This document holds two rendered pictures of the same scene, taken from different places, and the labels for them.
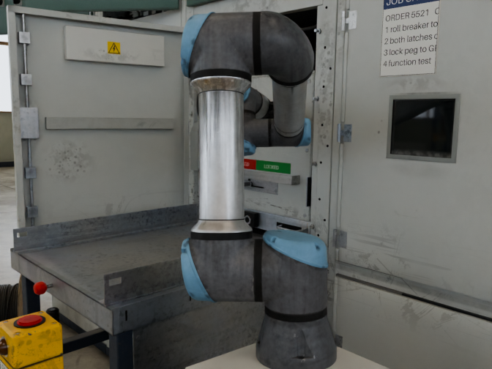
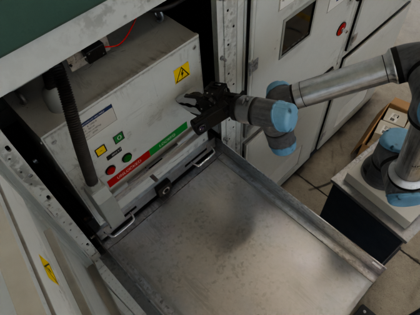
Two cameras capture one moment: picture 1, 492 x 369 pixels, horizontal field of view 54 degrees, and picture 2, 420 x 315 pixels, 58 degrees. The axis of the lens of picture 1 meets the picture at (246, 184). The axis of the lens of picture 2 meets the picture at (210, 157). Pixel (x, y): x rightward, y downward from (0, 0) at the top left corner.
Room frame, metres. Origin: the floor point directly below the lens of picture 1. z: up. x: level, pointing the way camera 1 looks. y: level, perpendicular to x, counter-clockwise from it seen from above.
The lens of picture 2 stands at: (1.46, 0.66, 2.05)
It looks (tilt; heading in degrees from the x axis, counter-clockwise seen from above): 55 degrees down; 273
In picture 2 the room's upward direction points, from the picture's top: 5 degrees counter-clockwise
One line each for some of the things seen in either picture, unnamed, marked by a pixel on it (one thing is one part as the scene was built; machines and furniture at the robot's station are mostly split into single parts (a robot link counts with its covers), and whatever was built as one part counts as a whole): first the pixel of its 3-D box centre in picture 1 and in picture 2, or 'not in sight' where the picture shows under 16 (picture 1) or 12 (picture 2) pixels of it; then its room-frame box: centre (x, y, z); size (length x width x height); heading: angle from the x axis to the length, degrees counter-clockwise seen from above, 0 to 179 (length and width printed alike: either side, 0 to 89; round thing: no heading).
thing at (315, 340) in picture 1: (296, 329); (385, 165); (0.87, -0.10, 0.86); 0.15 x 0.15 x 0.10
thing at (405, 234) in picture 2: not in sight; (394, 184); (0.80, -0.09, 0.74); 0.35 x 0.35 x 0.02; 38
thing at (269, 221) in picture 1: (258, 217); (157, 181); (1.70, -0.04, 0.89); 0.54 x 0.05 x 0.06; 44
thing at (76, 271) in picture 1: (164, 259); (238, 265); (1.42, 0.24, 0.82); 0.68 x 0.62 x 0.06; 134
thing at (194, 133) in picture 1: (202, 146); (103, 201); (1.79, 0.16, 1.14); 0.08 x 0.05 x 0.17; 134
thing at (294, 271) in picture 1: (291, 268); (395, 149); (0.87, -0.09, 0.97); 0.13 x 0.12 x 0.14; 86
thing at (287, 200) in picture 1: (255, 146); (146, 141); (1.69, -0.03, 1.15); 0.48 x 0.01 x 0.48; 44
